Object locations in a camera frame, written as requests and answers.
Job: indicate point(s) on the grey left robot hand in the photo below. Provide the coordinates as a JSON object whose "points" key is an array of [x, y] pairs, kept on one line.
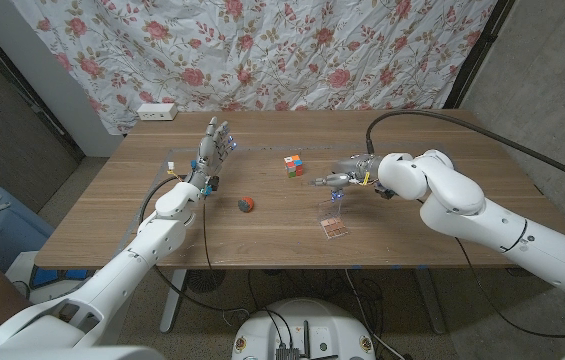
{"points": [[208, 155]]}

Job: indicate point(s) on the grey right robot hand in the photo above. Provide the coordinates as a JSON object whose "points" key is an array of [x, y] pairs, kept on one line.
{"points": [[357, 169]]}

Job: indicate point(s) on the clear eyeshadow palette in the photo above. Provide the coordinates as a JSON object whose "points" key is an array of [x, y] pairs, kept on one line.
{"points": [[334, 228]]}

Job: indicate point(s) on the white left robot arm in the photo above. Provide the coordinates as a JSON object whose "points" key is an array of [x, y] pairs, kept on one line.
{"points": [[127, 270]]}

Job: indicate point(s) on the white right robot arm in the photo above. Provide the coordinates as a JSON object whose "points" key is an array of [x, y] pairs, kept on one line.
{"points": [[462, 200]]}

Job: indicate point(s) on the red and grey ball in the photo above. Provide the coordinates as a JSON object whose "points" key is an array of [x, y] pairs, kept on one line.
{"points": [[246, 204]]}

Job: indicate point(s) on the multicoloured Rubik's cube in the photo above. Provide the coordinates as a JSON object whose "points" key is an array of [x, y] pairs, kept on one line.
{"points": [[293, 166]]}

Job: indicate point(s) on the white power strip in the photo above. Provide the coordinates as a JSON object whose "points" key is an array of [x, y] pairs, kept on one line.
{"points": [[156, 111]]}

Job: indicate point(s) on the floral backdrop cloth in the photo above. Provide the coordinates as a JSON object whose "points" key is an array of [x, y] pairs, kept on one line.
{"points": [[262, 50]]}

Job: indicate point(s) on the black round floor object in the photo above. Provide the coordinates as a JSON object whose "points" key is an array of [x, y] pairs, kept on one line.
{"points": [[197, 281]]}

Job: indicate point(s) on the white table leg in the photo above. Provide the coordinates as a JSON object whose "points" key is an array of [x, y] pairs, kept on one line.
{"points": [[172, 305]]}

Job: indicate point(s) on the grey table leg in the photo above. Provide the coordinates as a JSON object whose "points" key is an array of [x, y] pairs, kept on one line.
{"points": [[432, 310]]}

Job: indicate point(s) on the white robot torso base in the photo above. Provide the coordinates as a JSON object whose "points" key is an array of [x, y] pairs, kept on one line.
{"points": [[307, 330]]}

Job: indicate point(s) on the black backdrop stand pole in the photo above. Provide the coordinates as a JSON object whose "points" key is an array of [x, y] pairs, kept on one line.
{"points": [[481, 50]]}

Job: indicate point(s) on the blue plastic bin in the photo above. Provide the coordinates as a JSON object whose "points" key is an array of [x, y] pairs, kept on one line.
{"points": [[12, 230]]}

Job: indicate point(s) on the white floor box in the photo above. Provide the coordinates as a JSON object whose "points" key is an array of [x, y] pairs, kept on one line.
{"points": [[22, 265]]}

